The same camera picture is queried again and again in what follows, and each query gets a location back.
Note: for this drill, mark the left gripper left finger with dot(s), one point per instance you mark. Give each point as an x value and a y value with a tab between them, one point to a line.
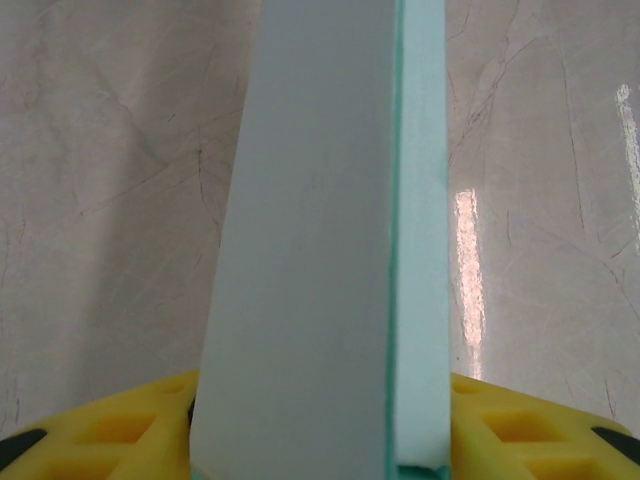
100	440

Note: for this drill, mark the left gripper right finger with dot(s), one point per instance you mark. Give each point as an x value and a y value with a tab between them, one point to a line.
540	440

